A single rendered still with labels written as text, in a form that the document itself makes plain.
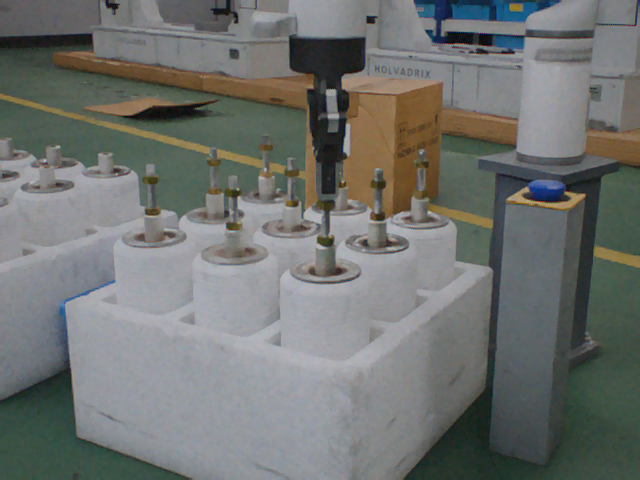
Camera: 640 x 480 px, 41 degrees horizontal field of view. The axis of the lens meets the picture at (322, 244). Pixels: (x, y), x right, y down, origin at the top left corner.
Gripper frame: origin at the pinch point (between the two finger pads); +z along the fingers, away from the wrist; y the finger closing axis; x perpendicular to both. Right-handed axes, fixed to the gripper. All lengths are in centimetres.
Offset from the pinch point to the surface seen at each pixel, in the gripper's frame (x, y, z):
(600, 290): -56, 58, 36
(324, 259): 0.4, -1.1, 8.3
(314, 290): 1.7, -4.3, 10.5
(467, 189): -52, 138, 36
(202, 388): 13.6, 0.0, 23.0
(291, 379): 4.2, -6.8, 19.0
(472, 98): -75, 224, 23
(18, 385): 40, 25, 34
